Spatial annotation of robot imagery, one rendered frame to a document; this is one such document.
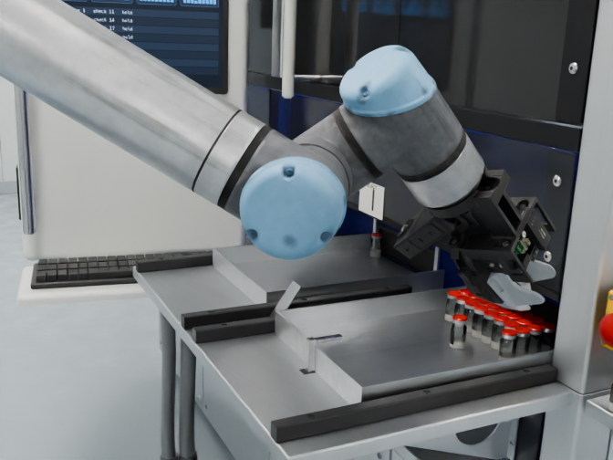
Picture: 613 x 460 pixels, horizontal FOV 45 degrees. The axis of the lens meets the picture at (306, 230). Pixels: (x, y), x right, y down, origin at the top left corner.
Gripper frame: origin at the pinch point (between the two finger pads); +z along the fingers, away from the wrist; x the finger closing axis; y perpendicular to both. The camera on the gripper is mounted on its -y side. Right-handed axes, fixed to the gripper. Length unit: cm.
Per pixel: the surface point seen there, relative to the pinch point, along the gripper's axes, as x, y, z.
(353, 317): -0.4, -33.0, 8.6
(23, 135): 8, -103, -30
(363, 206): 25, -49, 12
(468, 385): -8.5, -6.9, 7.1
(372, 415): -18.6, -10.6, -1.6
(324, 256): 18, -60, 18
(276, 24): 61, -83, -10
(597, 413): -3.4, 3.5, 18.7
